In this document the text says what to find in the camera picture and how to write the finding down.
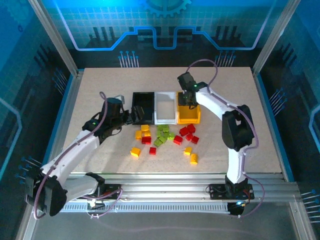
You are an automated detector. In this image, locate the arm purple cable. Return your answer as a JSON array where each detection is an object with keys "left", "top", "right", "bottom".
[
  {"left": 32, "top": 91, "right": 125, "bottom": 221},
  {"left": 186, "top": 58, "right": 266, "bottom": 218}
]

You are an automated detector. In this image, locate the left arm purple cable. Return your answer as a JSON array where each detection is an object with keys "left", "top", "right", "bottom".
[{"left": 32, "top": 91, "right": 125, "bottom": 221}]

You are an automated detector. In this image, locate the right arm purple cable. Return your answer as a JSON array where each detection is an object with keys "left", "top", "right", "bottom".
[{"left": 186, "top": 58, "right": 266, "bottom": 218}]

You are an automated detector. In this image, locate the yellow plastic bin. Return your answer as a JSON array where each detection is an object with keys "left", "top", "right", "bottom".
[{"left": 176, "top": 91, "right": 202, "bottom": 125}]

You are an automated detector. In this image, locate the white slotted cable duct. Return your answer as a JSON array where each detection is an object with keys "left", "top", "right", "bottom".
[{"left": 59, "top": 201, "right": 232, "bottom": 214}]

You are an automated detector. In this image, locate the white plastic bin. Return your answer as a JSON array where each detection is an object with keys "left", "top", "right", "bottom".
[{"left": 153, "top": 90, "right": 179, "bottom": 125}]

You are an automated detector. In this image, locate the black connector board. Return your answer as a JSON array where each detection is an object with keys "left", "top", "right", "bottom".
[{"left": 226, "top": 199, "right": 248, "bottom": 218}]

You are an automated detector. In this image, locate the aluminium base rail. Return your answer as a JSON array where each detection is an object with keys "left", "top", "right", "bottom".
[{"left": 67, "top": 172, "right": 300, "bottom": 202}]

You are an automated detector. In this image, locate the black plastic bin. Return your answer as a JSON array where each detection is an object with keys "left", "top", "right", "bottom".
[{"left": 131, "top": 91, "right": 156, "bottom": 125}]

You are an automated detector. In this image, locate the aluminium frame post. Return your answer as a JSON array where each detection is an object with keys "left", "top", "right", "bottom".
[
  {"left": 27, "top": 0, "right": 85, "bottom": 77},
  {"left": 251, "top": 0, "right": 303, "bottom": 77}
]

